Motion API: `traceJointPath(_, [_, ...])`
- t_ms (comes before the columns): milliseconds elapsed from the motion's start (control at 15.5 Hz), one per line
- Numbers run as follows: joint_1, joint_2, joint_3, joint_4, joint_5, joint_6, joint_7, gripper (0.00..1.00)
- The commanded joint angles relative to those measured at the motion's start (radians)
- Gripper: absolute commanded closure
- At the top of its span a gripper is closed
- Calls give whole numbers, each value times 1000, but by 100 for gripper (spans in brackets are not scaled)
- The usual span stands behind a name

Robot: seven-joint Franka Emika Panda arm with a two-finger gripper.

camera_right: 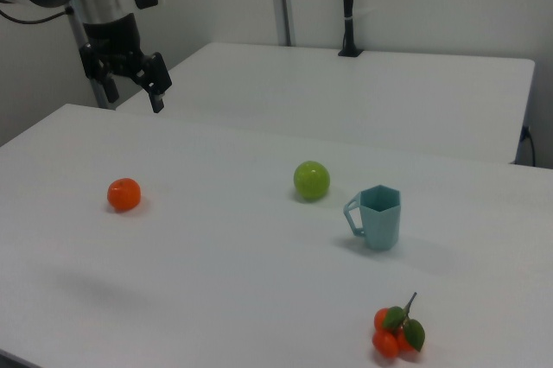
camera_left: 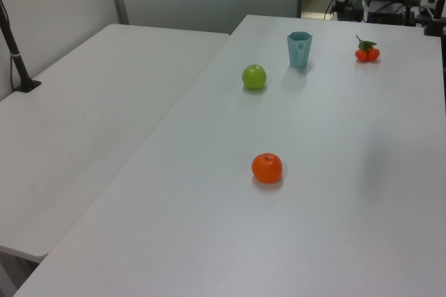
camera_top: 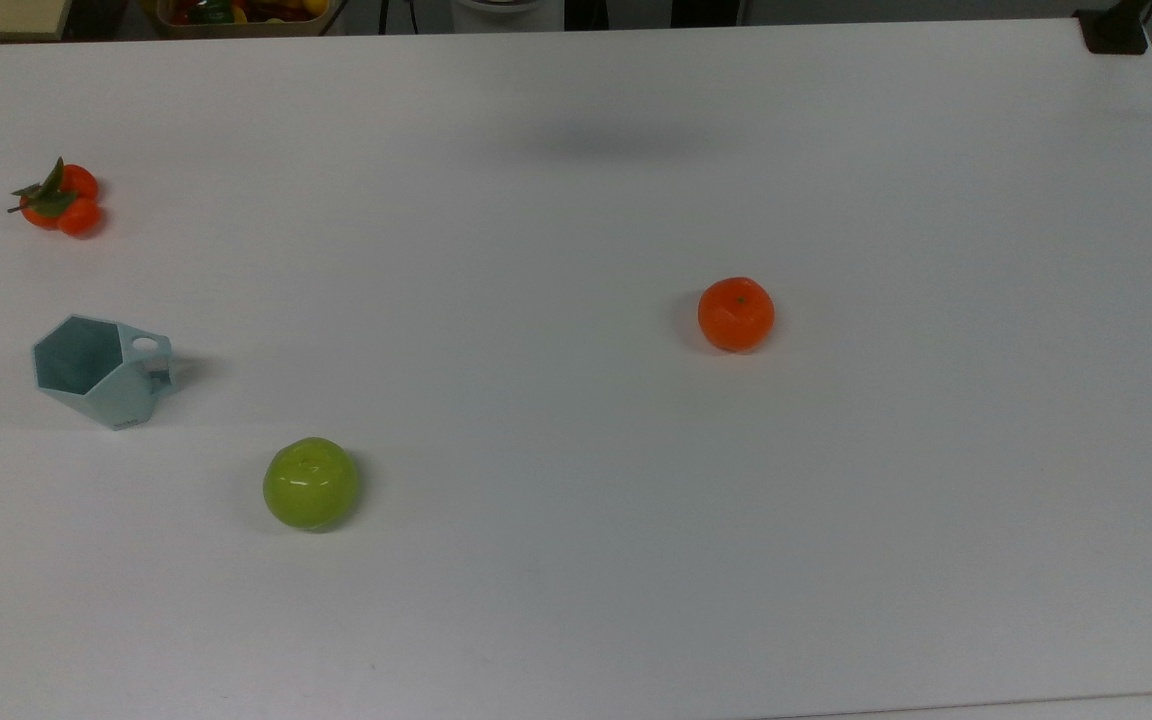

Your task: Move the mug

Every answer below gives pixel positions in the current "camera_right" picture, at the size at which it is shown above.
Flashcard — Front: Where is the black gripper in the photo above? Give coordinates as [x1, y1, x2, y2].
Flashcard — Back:
[79, 13, 174, 115]

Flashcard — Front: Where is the light blue hexagonal mug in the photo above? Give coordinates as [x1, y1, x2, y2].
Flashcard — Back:
[343, 185, 403, 251]

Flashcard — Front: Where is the orange tangerine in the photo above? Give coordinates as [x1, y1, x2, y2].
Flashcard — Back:
[106, 177, 143, 213]

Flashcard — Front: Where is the green apple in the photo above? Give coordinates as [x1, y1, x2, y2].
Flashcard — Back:
[293, 160, 332, 202]

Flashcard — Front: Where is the white side table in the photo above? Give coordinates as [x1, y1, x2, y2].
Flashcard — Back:
[116, 42, 537, 166]

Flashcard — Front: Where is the tangerine cluster with leaves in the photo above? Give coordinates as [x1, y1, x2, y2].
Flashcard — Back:
[372, 291, 427, 359]

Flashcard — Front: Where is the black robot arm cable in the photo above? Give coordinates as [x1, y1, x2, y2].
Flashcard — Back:
[0, 4, 73, 25]

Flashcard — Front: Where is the black wall cable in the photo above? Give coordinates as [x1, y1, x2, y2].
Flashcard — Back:
[520, 124, 537, 167]

